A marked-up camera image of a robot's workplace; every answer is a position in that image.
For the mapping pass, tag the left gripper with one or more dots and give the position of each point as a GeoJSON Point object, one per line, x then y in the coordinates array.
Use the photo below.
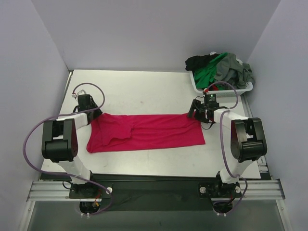
{"type": "Point", "coordinates": [94, 113]}

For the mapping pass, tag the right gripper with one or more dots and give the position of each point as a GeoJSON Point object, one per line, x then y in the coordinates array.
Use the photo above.
{"type": "Point", "coordinates": [195, 110]}

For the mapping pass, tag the red t-shirt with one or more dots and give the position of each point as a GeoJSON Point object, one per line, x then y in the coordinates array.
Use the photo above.
{"type": "Point", "coordinates": [116, 133]}

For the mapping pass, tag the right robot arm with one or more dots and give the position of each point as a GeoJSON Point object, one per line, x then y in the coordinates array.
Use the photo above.
{"type": "Point", "coordinates": [248, 142]}

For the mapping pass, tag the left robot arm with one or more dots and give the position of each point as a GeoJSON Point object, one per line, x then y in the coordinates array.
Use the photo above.
{"type": "Point", "coordinates": [59, 139]}

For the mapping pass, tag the red garment in basket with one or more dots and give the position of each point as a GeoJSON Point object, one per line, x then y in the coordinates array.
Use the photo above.
{"type": "Point", "coordinates": [216, 87]}

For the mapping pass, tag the green t-shirt in basket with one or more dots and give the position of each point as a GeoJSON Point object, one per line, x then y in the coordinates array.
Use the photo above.
{"type": "Point", "coordinates": [204, 76]}

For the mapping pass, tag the white plastic laundry basket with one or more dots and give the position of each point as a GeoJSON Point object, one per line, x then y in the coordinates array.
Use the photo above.
{"type": "Point", "coordinates": [221, 93]}

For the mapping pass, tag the black t-shirt in basket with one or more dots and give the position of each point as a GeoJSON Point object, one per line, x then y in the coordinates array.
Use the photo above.
{"type": "Point", "coordinates": [197, 62]}

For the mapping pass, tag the grey t-shirt in basket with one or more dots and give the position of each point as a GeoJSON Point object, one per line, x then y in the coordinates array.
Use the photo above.
{"type": "Point", "coordinates": [235, 73]}

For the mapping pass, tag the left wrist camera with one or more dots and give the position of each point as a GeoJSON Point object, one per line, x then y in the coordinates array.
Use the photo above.
{"type": "Point", "coordinates": [76, 94]}

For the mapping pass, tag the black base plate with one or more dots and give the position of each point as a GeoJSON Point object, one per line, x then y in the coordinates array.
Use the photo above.
{"type": "Point", "coordinates": [155, 193]}

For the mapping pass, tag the aluminium frame rail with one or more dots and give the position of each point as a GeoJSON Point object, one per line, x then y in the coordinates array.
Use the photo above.
{"type": "Point", "coordinates": [54, 191]}

